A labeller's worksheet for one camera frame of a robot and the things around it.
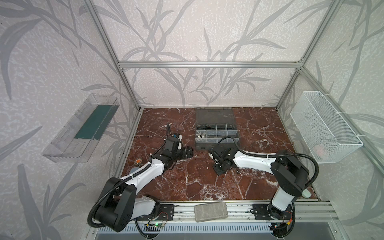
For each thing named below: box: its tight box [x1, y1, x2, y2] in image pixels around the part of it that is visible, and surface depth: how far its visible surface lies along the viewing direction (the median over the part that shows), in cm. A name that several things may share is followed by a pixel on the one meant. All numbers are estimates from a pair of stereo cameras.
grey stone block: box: [194, 202, 228, 222], surface depth 73 cm
